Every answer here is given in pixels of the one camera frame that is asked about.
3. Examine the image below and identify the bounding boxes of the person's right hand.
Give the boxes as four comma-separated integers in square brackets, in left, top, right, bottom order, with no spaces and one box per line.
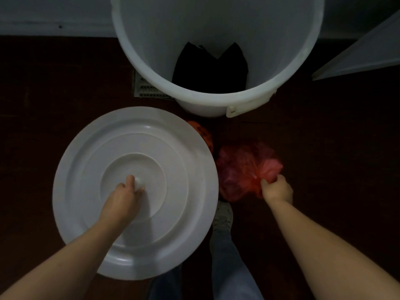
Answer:
[261,174,294,206]

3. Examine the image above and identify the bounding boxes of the person's left hand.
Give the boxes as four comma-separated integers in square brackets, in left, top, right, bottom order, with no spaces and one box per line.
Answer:
[99,175,146,228]

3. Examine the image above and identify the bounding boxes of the red plastic bag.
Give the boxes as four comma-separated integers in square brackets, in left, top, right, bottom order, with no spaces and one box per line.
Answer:
[216,140,284,202]

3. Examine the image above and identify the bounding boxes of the round white bucket lid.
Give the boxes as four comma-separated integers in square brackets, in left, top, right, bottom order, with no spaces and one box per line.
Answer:
[52,106,219,281]

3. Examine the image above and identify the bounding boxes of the person's right forearm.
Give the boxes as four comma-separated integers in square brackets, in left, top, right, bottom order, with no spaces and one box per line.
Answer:
[264,199,400,300]

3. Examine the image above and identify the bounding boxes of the person's left forearm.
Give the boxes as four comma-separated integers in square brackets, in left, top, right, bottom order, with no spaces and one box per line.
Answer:
[0,215,124,300]

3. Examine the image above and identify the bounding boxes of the person's grey shoe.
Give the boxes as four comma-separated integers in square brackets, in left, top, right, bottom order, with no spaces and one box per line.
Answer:
[212,201,234,233]

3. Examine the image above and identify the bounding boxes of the orange plastic object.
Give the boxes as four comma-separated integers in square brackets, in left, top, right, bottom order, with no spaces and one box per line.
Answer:
[187,120,215,154]

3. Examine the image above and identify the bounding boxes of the person's blue jeans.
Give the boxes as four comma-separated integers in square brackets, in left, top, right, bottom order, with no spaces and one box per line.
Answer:
[146,229,265,300]

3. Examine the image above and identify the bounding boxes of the metal floor drain grate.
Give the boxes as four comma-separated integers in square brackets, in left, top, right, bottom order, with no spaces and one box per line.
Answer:
[134,69,176,100]

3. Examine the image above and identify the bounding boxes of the black bag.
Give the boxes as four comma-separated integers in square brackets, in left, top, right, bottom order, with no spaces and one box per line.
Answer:
[171,42,249,94]

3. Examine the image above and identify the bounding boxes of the large white plastic bucket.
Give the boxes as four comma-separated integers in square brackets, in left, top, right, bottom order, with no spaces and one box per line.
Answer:
[110,0,325,118]

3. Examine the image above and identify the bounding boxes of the white door panel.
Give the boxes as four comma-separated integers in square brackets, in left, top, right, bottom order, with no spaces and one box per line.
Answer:
[312,18,400,81]

